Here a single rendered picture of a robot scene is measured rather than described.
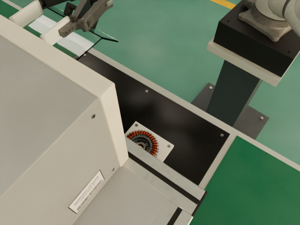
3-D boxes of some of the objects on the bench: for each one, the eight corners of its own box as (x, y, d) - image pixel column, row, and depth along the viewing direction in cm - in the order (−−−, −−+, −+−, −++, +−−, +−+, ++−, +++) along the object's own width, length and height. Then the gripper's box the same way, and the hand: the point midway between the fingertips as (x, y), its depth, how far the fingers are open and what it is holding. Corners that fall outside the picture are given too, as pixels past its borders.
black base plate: (85, 53, 105) (84, 49, 103) (228, 136, 86) (230, 133, 84) (-13, 139, 86) (-16, 136, 84) (144, 272, 66) (144, 272, 64)
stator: (136, 127, 84) (135, 122, 81) (165, 146, 81) (166, 141, 77) (114, 154, 79) (113, 149, 76) (144, 175, 76) (144, 171, 73)
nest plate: (135, 122, 86) (135, 120, 85) (173, 147, 82) (174, 145, 81) (106, 157, 80) (106, 156, 79) (145, 185, 76) (145, 184, 74)
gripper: (144, 7, 59) (72, 71, 49) (77, -24, 65) (2, 27, 55) (143, -25, 52) (60, 41, 43) (69, -56, 59) (-18, -4, 49)
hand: (38, 26), depth 50 cm, fingers open, 8 cm apart
